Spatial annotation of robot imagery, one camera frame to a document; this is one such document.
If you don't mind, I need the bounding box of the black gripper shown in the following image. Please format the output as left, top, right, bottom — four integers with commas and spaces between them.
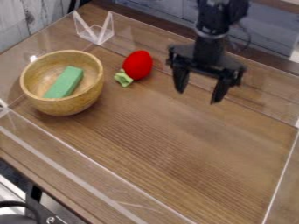
166, 36, 247, 104

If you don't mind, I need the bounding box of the green rectangular block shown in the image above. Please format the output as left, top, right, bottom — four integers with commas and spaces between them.
43, 66, 84, 98

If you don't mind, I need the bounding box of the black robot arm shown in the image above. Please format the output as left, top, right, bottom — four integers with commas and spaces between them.
166, 0, 250, 104

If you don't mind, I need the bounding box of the brown wooden bowl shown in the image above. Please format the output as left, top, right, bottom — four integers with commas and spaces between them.
20, 50, 104, 116

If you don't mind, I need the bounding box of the red plush strawberry toy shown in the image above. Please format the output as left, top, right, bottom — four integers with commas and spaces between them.
115, 50, 154, 88

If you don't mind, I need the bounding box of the blue grey couch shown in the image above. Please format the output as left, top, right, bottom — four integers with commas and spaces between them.
115, 0, 299, 58

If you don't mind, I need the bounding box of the clear acrylic corner bracket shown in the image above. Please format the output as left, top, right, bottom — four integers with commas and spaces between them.
72, 11, 115, 46

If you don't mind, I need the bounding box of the black stand with cable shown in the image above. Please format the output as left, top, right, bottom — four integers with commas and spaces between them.
0, 178, 71, 224

